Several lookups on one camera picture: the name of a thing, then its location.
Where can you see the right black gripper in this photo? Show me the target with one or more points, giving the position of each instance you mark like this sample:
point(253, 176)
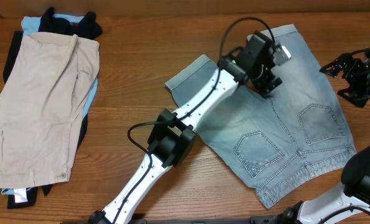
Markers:
point(353, 65)

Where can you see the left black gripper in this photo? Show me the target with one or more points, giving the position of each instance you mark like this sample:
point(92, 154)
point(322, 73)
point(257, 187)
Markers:
point(258, 80)

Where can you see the light blue denim shorts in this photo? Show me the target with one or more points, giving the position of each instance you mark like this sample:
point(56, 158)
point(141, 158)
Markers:
point(297, 133)

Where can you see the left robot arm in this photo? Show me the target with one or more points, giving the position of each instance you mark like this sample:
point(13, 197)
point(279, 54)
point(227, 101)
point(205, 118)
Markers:
point(174, 133)

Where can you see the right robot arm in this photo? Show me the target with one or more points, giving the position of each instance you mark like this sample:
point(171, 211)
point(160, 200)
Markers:
point(352, 194)

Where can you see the black garment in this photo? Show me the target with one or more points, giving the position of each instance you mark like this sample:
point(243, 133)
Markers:
point(49, 11)

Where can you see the light blue shirt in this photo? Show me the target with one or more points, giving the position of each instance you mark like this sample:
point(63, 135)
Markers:
point(57, 23)

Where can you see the beige khaki shorts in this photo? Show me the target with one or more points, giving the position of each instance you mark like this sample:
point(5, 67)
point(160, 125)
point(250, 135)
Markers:
point(41, 108)

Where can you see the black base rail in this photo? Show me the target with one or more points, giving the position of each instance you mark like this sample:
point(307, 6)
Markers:
point(197, 221)

